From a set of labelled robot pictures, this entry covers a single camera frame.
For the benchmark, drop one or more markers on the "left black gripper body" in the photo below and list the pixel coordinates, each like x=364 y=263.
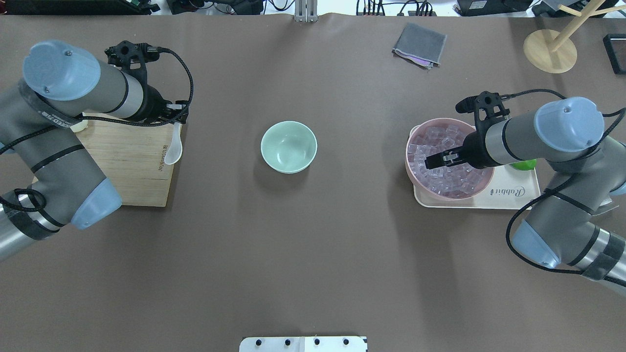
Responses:
x=154 y=105

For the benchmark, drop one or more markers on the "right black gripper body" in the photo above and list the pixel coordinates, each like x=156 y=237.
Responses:
x=473 y=148

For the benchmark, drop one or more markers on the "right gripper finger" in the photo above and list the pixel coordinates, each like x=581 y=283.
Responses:
x=447 y=158

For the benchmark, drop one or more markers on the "white ceramic spoon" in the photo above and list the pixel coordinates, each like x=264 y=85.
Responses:
x=175 y=148

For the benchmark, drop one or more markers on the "metal ice scoop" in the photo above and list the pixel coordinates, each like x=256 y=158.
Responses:
x=609 y=205

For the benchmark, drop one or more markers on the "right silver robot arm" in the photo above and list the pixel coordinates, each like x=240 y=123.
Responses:
x=553 y=232

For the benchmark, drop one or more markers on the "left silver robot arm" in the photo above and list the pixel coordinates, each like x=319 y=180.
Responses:
x=61 y=86

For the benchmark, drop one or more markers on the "pink bowl of ice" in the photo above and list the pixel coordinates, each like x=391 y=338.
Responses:
x=448 y=182

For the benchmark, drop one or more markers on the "mint green bowl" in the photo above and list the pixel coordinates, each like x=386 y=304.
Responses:
x=288 y=147

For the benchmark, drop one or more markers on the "bamboo cutting board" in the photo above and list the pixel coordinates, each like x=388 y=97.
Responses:
x=132 y=158

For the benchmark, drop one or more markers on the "beige serving tray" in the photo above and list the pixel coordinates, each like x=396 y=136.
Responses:
x=509 y=188

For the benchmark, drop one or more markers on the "green lime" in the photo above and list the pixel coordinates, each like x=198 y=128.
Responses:
x=525 y=165

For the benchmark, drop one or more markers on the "white onion half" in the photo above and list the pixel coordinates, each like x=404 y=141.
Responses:
x=79 y=127

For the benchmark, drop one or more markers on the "grey folded cloth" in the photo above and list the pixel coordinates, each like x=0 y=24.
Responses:
x=420 y=45

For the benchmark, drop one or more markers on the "wooden cup tree stand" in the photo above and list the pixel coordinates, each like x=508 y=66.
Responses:
x=552 y=51

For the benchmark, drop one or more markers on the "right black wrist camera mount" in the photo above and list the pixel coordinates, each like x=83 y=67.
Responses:
x=487 y=107

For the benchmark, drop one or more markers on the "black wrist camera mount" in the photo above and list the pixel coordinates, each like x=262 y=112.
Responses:
x=132 y=58
x=487 y=107

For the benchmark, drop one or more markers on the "aluminium frame post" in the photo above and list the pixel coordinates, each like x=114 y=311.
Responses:
x=306 y=11

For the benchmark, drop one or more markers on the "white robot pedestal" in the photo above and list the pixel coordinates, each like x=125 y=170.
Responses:
x=304 y=344

